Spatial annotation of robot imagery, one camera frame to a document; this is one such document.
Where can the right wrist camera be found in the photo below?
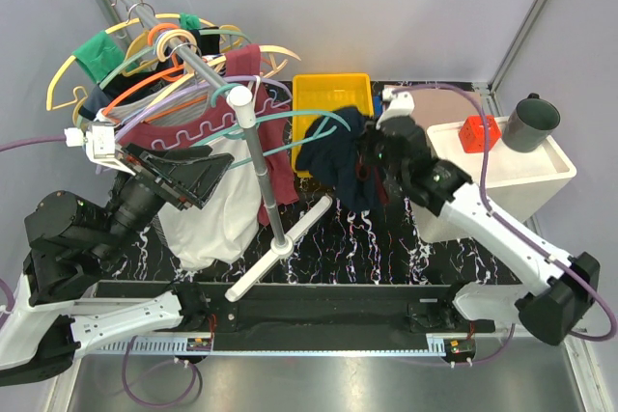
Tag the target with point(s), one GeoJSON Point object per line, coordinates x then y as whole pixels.
{"type": "Point", "coordinates": [397, 103]}

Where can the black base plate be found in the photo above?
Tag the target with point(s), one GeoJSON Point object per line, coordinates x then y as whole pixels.
{"type": "Point", "coordinates": [326, 320]}

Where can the dark green mug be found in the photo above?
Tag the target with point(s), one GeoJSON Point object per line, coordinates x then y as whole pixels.
{"type": "Point", "coordinates": [530, 124]}

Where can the navy tank top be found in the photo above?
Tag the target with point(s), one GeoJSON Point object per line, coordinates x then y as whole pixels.
{"type": "Point", "coordinates": [334, 161]}

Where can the maroon white tank top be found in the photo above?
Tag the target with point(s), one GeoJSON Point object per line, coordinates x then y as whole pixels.
{"type": "Point", "coordinates": [223, 229]}

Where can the pink board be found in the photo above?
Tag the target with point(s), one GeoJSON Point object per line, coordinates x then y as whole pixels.
{"type": "Point", "coordinates": [437, 106]}

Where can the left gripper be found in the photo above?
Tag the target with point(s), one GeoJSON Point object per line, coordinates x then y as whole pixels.
{"type": "Point", "coordinates": [193, 174]}

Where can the white storage box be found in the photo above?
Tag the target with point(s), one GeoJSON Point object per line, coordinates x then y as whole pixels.
{"type": "Point", "coordinates": [521, 183]}

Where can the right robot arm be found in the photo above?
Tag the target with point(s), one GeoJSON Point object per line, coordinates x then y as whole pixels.
{"type": "Point", "coordinates": [555, 290]}

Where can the yellow plastic hanger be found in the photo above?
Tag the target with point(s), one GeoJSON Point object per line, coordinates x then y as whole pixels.
{"type": "Point", "coordinates": [79, 92]}

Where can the yellow plastic tray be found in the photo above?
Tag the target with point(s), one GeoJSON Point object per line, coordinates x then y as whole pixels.
{"type": "Point", "coordinates": [328, 92]}

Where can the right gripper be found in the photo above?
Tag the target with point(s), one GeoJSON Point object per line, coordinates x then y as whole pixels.
{"type": "Point", "coordinates": [367, 139]}

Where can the teal plastic hanger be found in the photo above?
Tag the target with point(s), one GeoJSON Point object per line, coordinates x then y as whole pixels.
{"type": "Point", "coordinates": [270, 104]}

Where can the orange plastic hanger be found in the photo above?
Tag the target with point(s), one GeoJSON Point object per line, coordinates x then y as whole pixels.
{"type": "Point", "coordinates": [122, 90]}

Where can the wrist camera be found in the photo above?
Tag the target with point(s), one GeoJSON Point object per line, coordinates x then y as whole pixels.
{"type": "Point", "coordinates": [397, 103]}
{"type": "Point", "coordinates": [98, 141]}

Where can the green garment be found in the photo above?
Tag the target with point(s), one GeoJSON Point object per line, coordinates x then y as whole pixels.
{"type": "Point", "coordinates": [100, 57]}

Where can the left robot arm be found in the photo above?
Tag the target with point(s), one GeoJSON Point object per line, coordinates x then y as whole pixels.
{"type": "Point", "coordinates": [75, 243]}

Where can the red cube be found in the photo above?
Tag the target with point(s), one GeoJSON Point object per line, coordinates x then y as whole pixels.
{"type": "Point", "coordinates": [472, 134]}

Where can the lavender plastic hanger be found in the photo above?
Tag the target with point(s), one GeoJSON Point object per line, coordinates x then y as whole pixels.
{"type": "Point", "coordinates": [178, 90]}

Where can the metal clothes rack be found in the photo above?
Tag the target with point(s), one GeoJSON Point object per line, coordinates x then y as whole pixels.
{"type": "Point", "coordinates": [282, 245]}

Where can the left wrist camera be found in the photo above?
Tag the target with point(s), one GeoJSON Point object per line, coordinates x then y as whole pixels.
{"type": "Point", "coordinates": [98, 141]}

